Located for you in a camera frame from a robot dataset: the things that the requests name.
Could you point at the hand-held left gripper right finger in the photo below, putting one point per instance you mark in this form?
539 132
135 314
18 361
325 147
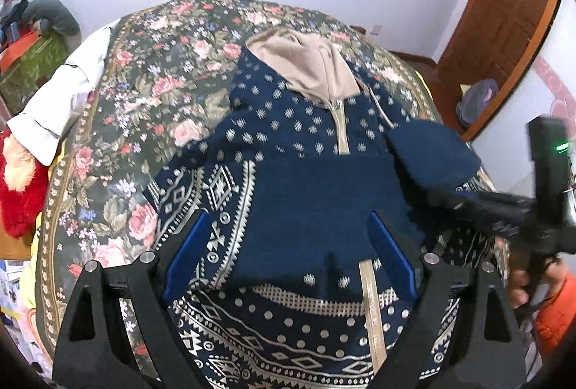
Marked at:
392 256

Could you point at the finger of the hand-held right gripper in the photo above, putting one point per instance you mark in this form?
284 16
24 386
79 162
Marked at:
486 207

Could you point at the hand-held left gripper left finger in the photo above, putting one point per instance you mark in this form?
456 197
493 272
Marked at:
186 256

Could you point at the navy patterned hoodie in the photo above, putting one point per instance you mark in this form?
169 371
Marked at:
306 182

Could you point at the person's right hand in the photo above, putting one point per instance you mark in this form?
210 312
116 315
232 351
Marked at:
519 285

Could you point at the grey backpack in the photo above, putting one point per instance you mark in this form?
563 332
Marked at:
477 101

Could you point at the wooden door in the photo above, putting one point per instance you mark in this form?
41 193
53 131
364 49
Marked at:
504 11

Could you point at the red plush toy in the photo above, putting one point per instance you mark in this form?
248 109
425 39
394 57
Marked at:
22 204

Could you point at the floral blanket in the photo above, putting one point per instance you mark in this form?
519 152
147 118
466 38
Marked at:
148 69

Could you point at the white cloth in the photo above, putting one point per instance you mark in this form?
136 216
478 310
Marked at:
58 101

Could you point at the pile of assorted clutter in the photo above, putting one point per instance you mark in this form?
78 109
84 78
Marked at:
13 11

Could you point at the white wall outlet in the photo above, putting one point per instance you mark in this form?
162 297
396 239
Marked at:
375 29

